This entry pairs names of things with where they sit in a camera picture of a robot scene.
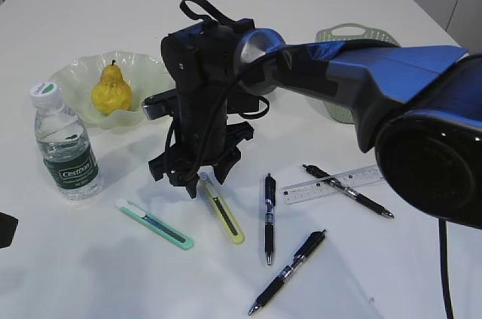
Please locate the clear plastic ruler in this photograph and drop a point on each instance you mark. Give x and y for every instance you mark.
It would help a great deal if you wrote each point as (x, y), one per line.
(315, 189)

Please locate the blue silver wrist camera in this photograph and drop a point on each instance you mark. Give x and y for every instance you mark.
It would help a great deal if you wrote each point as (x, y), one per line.
(160, 105)

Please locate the black gel pen middle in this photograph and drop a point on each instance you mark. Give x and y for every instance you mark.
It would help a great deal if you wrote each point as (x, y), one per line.
(270, 202)

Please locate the clear water bottle green label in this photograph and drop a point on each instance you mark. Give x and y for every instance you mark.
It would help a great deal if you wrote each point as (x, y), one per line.
(64, 143)

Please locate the yellow pear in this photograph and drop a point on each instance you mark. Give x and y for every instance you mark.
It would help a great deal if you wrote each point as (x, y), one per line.
(112, 92)

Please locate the frosted green wavy glass plate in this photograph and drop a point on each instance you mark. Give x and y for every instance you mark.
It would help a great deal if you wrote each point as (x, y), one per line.
(145, 75)

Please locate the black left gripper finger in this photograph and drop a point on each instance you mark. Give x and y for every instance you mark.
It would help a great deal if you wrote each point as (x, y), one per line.
(8, 226)

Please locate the black gel pen front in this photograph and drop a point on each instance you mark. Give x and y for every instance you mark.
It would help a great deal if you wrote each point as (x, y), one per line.
(304, 252)

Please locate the teal utility knife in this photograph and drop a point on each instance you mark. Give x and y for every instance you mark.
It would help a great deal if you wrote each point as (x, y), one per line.
(154, 224)

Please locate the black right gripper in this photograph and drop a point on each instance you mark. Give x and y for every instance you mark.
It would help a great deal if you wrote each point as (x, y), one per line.
(199, 59)

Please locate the yellow utility knife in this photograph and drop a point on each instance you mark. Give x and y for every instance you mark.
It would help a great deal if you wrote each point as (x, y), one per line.
(220, 207)

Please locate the green woven plastic basket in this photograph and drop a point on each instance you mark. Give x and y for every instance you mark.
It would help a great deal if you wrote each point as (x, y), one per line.
(348, 32)

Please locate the black gel pen on ruler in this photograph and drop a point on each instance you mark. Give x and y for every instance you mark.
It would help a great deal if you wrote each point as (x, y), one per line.
(348, 191)

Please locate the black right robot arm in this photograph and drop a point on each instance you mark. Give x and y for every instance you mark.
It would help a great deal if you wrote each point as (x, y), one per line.
(417, 108)

